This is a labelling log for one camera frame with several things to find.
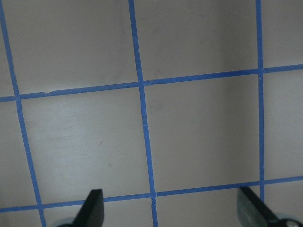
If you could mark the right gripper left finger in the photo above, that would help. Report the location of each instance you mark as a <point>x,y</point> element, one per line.
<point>91,213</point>

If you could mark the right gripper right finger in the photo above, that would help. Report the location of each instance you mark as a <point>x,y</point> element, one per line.
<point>252,212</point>

